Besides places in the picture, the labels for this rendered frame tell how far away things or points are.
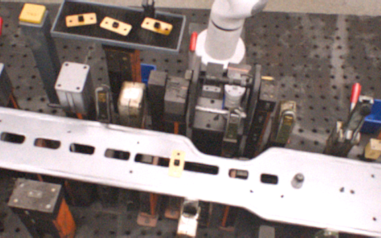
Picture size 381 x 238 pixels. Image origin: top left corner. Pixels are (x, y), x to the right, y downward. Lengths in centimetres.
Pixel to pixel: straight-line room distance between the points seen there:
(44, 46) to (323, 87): 105
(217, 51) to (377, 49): 71
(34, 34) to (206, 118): 57
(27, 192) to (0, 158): 15
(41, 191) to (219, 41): 82
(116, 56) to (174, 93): 23
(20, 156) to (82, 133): 18
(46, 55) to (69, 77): 23
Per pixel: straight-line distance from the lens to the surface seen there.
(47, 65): 175
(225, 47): 187
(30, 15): 160
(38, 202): 142
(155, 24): 152
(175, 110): 150
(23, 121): 158
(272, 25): 220
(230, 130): 149
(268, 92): 146
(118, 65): 163
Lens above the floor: 230
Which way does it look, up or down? 59 degrees down
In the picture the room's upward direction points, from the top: 5 degrees clockwise
